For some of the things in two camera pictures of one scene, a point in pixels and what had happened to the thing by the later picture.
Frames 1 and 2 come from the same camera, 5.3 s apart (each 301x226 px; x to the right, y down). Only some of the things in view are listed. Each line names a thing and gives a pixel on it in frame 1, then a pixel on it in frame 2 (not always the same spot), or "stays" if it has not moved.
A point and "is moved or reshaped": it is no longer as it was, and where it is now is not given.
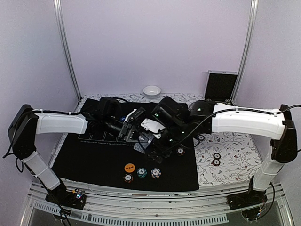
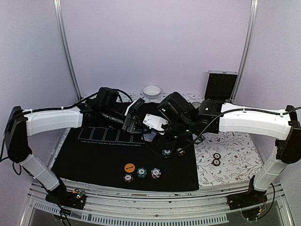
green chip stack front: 141,172 stays
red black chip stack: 216,160 stays
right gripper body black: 165,148 -> 179,130
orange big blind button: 129,167 stays
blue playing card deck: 145,140 is moved or reshaped
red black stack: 180,151 stays
